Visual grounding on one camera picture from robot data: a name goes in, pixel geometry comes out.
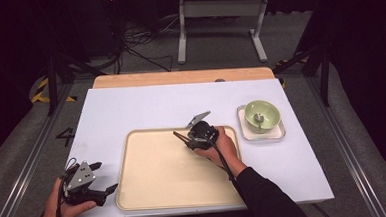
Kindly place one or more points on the green bowl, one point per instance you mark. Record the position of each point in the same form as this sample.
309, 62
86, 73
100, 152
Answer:
269, 112

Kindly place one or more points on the yellow black hazard tape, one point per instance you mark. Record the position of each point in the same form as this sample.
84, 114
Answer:
288, 61
40, 93

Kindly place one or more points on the person's right hand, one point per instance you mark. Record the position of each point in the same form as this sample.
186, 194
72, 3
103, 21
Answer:
225, 153

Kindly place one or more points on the grey table grommet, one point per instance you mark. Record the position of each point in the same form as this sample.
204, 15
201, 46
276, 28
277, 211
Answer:
219, 80

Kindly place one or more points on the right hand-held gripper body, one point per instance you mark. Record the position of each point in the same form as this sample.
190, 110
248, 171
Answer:
204, 133

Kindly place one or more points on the white metal stand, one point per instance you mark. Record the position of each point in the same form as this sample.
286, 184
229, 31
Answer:
220, 7

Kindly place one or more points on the black metal stand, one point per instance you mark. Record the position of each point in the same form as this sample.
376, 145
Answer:
324, 78

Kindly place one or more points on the person's left hand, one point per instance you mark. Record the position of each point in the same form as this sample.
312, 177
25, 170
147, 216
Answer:
56, 212

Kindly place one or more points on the wooden table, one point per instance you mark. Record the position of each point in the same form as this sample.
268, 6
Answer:
179, 77

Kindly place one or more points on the black equipment rack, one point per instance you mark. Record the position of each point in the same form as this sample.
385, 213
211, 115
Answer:
112, 22

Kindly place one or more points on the black tripod stand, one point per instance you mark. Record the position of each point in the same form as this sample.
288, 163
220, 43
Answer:
51, 82

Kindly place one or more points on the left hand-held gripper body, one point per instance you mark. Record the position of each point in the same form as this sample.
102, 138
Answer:
81, 177

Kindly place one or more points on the aluminium rail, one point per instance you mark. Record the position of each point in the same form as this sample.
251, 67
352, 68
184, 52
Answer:
24, 170
350, 153

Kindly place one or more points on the white table mat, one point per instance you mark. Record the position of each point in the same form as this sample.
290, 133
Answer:
141, 108

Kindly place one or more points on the white square plate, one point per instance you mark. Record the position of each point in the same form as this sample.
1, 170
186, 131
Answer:
275, 134

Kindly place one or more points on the beige tray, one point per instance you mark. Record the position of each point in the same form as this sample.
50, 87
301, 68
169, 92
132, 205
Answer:
158, 177

